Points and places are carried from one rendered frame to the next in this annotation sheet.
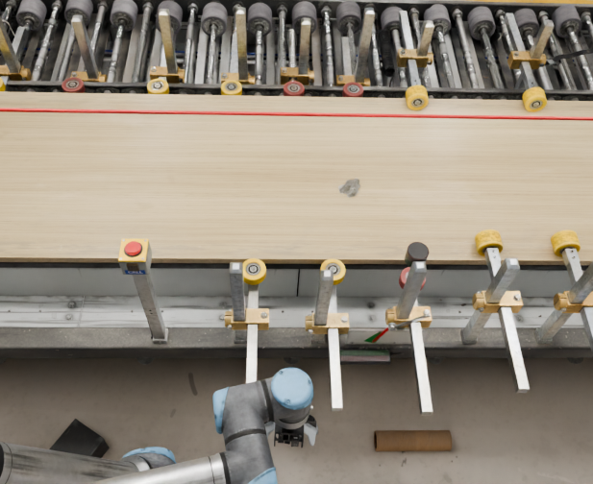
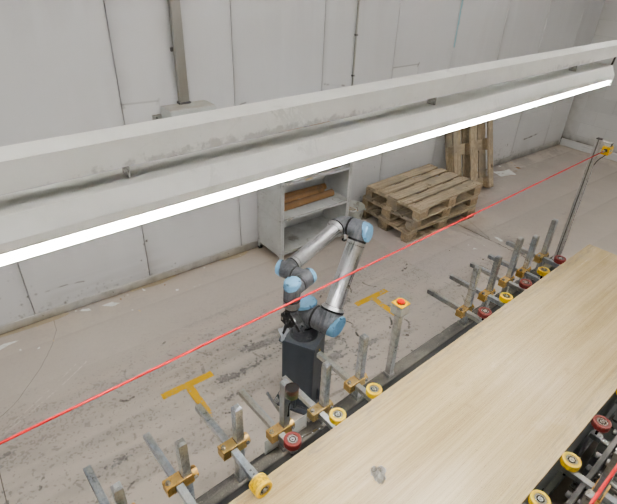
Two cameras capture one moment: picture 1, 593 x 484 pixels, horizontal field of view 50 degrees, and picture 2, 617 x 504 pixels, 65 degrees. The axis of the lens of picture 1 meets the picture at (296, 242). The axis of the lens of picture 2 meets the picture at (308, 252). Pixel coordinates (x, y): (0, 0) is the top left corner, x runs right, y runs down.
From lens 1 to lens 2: 247 cm
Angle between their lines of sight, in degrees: 87
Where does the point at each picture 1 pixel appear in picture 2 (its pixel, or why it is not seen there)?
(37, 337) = (431, 344)
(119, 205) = (467, 376)
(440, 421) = not seen: outside the picture
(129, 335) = (401, 366)
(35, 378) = not seen: hidden behind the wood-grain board
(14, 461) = (351, 244)
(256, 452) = (287, 265)
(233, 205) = (423, 413)
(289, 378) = (294, 281)
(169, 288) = not seen: hidden behind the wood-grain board
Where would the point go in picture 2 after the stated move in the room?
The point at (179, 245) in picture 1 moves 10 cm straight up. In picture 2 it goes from (418, 377) to (421, 363)
